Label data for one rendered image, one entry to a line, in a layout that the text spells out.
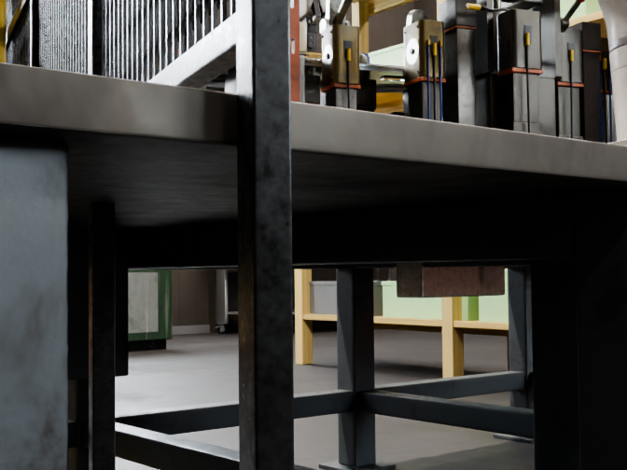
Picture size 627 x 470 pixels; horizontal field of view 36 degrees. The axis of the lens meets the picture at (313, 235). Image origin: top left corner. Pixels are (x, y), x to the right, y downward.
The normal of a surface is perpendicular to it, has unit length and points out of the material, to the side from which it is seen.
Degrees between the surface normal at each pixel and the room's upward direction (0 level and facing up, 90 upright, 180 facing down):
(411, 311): 90
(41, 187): 90
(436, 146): 90
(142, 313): 90
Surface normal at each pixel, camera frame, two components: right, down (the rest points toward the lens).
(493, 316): -0.81, -0.02
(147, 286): 0.63, -0.04
